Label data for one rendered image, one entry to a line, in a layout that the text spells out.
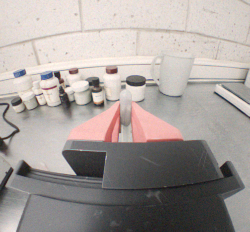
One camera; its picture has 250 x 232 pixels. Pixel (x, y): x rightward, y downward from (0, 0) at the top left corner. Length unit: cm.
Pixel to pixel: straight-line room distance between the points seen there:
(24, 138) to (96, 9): 49
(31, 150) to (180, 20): 69
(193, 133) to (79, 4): 57
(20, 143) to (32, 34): 42
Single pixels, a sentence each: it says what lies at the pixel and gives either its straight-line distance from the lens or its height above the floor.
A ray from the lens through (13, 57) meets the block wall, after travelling 68.
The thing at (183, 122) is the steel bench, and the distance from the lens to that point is 35.
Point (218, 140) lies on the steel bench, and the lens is 35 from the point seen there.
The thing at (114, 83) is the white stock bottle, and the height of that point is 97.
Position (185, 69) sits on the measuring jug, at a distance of 42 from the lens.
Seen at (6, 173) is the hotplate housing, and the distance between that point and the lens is 32.
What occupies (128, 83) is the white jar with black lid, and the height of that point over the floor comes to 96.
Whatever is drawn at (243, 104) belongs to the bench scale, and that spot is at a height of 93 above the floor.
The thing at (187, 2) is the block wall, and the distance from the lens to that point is 63.
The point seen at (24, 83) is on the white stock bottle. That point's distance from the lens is 52.
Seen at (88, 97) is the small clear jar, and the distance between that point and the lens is 40.
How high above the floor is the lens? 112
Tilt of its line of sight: 35 degrees down
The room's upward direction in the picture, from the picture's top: 1 degrees counter-clockwise
